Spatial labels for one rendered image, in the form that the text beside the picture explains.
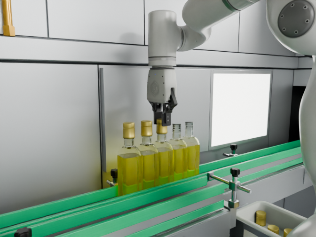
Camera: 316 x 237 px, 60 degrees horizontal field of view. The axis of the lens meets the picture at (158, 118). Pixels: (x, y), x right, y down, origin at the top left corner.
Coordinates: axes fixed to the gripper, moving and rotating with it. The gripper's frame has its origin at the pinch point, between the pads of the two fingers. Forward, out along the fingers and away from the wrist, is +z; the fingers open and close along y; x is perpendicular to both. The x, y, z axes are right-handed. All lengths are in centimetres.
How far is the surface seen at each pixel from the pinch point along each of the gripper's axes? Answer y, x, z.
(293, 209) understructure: -8, 101, 64
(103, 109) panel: -13.2, -13.6, -2.4
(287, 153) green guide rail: 5, 66, 21
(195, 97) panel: -11.8, 25.0, -4.9
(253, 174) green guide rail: 4.6, 42.2, 26.0
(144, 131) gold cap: 1.0, -7.3, 3.0
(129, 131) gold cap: 1.2, -12.5, 2.4
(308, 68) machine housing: -6, 102, -17
